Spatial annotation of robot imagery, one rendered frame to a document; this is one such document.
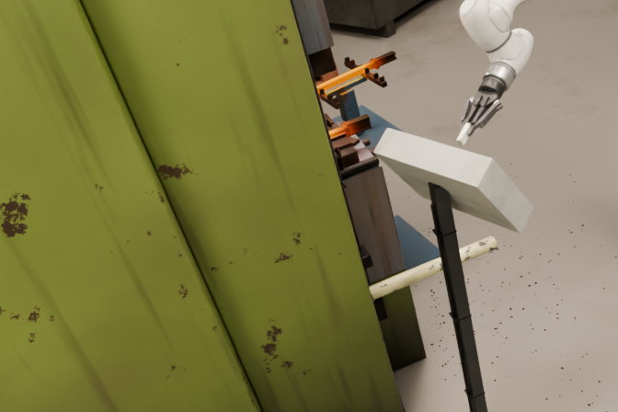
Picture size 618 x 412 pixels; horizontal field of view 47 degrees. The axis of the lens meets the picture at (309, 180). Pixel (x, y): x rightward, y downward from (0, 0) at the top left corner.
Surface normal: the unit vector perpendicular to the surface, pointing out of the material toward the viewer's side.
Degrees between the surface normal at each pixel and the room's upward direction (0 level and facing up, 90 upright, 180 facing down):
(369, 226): 90
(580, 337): 0
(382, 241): 90
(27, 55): 90
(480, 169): 30
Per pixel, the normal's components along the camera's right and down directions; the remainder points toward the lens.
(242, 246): 0.29, 0.46
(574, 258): -0.25, -0.81
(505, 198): 0.65, 0.27
